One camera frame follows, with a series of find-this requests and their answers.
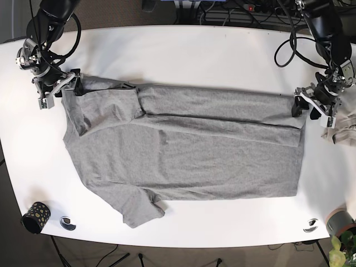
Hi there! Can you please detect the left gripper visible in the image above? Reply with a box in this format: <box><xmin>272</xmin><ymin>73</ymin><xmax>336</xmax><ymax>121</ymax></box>
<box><xmin>291</xmin><ymin>85</ymin><xmax>342</xmax><ymax>128</ymax></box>

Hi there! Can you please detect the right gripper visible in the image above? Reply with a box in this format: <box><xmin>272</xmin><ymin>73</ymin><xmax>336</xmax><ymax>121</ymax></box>
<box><xmin>34</xmin><ymin>68</ymin><xmax>84</xmax><ymax>110</ymax></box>

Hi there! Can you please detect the beige grey T-shirt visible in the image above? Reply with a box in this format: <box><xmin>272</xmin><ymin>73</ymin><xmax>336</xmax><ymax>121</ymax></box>
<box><xmin>321</xmin><ymin>91</ymin><xmax>355</xmax><ymax>147</ymax></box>

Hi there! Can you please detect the medium grey T-shirt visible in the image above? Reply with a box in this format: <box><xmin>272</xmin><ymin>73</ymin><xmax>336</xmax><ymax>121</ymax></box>
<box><xmin>62</xmin><ymin>77</ymin><xmax>306</xmax><ymax>228</ymax></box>

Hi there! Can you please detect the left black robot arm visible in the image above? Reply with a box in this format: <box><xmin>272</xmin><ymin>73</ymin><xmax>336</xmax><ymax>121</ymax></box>
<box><xmin>287</xmin><ymin>1</ymin><xmax>355</xmax><ymax>128</ymax></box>

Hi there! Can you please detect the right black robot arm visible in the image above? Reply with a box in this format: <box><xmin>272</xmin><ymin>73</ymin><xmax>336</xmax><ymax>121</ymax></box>
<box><xmin>16</xmin><ymin>1</ymin><xmax>83</xmax><ymax>109</ymax></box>

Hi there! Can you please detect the grey plant pot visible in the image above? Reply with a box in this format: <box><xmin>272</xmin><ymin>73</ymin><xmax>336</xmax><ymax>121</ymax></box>
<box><xmin>325</xmin><ymin>209</ymin><xmax>355</xmax><ymax>238</ymax></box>

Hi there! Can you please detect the black gold-dotted cup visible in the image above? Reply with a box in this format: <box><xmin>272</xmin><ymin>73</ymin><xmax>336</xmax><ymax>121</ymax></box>
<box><xmin>21</xmin><ymin>202</ymin><xmax>51</xmax><ymax>234</ymax></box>

